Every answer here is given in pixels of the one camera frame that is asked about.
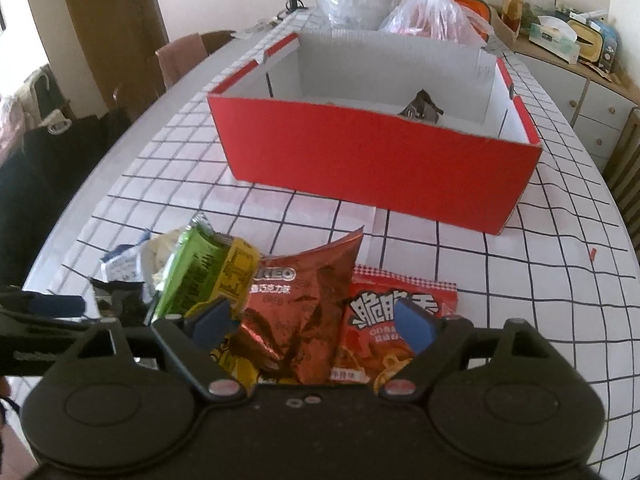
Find white checked tablecloth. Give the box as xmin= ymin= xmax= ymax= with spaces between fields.
xmin=22 ymin=7 xmax=640 ymax=480

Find clear plastic wrappers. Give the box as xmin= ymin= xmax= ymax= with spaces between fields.
xmin=232 ymin=16 xmax=282 ymax=42

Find white green tissue box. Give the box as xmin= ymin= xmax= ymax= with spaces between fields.
xmin=528 ymin=15 xmax=582 ymax=64

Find slatted wooden chair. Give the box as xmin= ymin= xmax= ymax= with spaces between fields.
xmin=601 ymin=106 xmax=640 ymax=223

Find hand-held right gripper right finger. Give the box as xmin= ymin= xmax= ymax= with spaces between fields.
xmin=376 ymin=300 xmax=554 ymax=403

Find red checked snack packet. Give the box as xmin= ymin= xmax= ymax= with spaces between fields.
xmin=330 ymin=264 xmax=459 ymax=397

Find dark clothing pile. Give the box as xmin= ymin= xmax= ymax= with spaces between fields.
xmin=0 ymin=109 xmax=133 ymax=288

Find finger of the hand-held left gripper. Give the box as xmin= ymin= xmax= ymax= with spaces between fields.
xmin=90 ymin=277 xmax=148 ymax=332
xmin=0 ymin=286 xmax=87 ymax=319

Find orange lidded container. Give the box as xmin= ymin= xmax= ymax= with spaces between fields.
xmin=445 ymin=0 xmax=494 ymax=41

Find wooden door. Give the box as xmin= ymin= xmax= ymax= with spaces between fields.
xmin=20 ymin=0 xmax=172 ymax=111

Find white blue snack packet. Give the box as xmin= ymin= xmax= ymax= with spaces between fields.
xmin=99 ymin=230 xmax=179 ymax=293

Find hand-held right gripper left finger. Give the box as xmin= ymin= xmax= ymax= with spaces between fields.
xmin=75 ymin=296 xmax=249 ymax=402

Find red cardboard box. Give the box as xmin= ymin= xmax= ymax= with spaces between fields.
xmin=206 ymin=30 xmax=544 ymax=236

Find yellow box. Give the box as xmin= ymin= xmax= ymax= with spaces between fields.
xmin=566 ymin=9 xmax=622 ymax=75

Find pink tinted plastic bag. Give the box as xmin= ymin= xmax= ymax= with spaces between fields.
xmin=378 ymin=0 xmax=494 ymax=50

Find glass bottle with amber liquid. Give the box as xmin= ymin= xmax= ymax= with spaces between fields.
xmin=501 ymin=0 xmax=524 ymax=34

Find white sideboard cabinet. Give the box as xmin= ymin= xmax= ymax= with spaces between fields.
xmin=492 ymin=5 xmax=640 ymax=163

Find dark grey snack packet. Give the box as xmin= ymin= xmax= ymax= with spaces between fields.
xmin=397 ymin=89 xmax=446 ymax=124

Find green yellow snack packet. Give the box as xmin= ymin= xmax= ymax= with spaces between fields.
xmin=149 ymin=212 xmax=262 ymax=391

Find wooden chair with pink cloth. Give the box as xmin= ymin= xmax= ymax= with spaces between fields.
xmin=112 ymin=30 xmax=237 ymax=113

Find metallic brown red snack packet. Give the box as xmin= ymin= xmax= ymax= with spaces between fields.
xmin=232 ymin=227 xmax=366 ymax=387

